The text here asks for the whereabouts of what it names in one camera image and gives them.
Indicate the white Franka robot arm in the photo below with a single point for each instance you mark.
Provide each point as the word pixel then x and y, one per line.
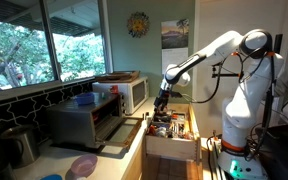
pixel 247 100

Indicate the blue round lid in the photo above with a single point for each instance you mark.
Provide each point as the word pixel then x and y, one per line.
pixel 51 177

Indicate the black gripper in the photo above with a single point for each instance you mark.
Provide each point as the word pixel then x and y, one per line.
pixel 163 97

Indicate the brown wooden tray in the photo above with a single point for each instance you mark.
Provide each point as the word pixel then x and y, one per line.
pixel 118 76

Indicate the stainless steel pot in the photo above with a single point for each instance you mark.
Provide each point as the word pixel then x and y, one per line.
pixel 20 145

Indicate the landscape wall calendar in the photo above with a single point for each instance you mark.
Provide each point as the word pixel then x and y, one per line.
pixel 174 45

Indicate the pink plastic bowl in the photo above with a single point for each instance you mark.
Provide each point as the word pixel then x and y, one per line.
pixel 84 165

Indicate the open wooden drawer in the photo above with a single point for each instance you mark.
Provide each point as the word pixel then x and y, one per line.
pixel 172 145

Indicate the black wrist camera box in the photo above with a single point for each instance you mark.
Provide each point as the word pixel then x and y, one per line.
pixel 176 94

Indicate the blue plastic bowl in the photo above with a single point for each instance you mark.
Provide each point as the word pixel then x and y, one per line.
pixel 84 98

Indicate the large glass window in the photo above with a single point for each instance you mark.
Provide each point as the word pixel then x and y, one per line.
pixel 34 50

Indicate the small red object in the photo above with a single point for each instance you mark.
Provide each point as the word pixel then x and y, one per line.
pixel 114 89

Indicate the sun shaped wall decoration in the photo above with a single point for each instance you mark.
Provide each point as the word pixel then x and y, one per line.
pixel 138 24

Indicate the silver toaster oven body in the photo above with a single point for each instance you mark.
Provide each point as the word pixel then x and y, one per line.
pixel 74 121

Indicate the grey dish rack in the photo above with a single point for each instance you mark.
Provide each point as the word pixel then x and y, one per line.
pixel 122 131

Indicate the black metal bracket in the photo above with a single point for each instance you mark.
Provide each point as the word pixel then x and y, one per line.
pixel 225 74

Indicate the white microwave oven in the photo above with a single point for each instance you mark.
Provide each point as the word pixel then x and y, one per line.
pixel 125 93

